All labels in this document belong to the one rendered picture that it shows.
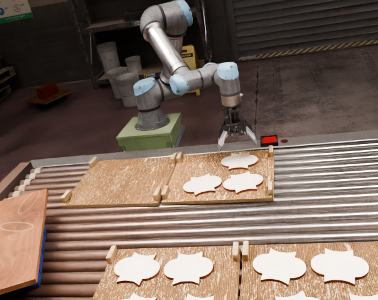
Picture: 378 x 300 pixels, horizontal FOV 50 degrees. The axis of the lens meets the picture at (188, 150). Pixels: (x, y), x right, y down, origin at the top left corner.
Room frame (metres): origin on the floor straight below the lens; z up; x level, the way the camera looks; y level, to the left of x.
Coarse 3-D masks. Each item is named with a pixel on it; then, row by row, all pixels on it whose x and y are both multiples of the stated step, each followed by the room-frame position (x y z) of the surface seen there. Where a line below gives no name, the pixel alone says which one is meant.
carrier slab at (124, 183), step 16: (112, 160) 1.69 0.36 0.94; (128, 160) 1.66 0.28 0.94; (144, 160) 1.63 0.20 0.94; (160, 160) 1.60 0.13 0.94; (176, 160) 1.57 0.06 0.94; (96, 176) 1.57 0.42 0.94; (112, 176) 1.54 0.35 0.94; (128, 176) 1.51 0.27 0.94; (144, 176) 1.49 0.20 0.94; (160, 176) 1.46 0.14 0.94; (80, 192) 1.46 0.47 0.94; (96, 192) 1.43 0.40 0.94; (112, 192) 1.41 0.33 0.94; (128, 192) 1.39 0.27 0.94; (144, 192) 1.36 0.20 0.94
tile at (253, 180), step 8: (232, 176) 1.33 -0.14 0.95; (240, 176) 1.32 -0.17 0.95; (248, 176) 1.31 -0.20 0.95; (256, 176) 1.30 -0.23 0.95; (224, 184) 1.29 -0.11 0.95; (232, 184) 1.28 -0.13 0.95; (240, 184) 1.27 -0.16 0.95; (248, 184) 1.26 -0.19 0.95; (256, 184) 1.25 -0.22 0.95; (240, 192) 1.23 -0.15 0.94
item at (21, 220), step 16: (32, 192) 1.35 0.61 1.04; (0, 208) 1.28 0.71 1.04; (16, 208) 1.26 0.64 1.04; (32, 208) 1.24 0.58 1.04; (0, 224) 1.17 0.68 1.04; (16, 224) 1.15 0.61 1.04; (32, 224) 1.14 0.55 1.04; (0, 240) 1.08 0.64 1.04; (16, 240) 1.06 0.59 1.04; (32, 240) 1.05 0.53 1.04; (0, 256) 1.00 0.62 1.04; (16, 256) 0.99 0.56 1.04; (32, 256) 0.97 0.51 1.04; (0, 272) 0.93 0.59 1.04; (16, 272) 0.91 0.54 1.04; (32, 272) 0.90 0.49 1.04; (0, 288) 0.86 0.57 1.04; (16, 288) 0.86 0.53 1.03
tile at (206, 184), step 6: (192, 180) 1.36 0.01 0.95; (198, 180) 1.35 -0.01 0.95; (204, 180) 1.34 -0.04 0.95; (210, 180) 1.33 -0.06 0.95; (216, 180) 1.32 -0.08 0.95; (186, 186) 1.33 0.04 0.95; (192, 186) 1.32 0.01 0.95; (198, 186) 1.31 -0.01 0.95; (204, 186) 1.30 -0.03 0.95; (210, 186) 1.29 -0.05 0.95; (216, 186) 1.29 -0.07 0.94; (186, 192) 1.30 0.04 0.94; (192, 192) 1.28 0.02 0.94; (198, 192) 1.27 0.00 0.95; (204, 192) 1.27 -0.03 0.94; (210, 192) 1.27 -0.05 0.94
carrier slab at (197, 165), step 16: (192, 160) 1.54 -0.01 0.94; (208, 160) 1.51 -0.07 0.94; (272, 160) 1.41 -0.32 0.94; (176, 176) 1.43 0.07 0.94; (192, 176) 1.41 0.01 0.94; (224, 176) 1.36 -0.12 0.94; (272, 176) 1.29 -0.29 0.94; (176, 192) 1.32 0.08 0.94; (224, 192) 1.25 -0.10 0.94; (256, 192) 1.21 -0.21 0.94
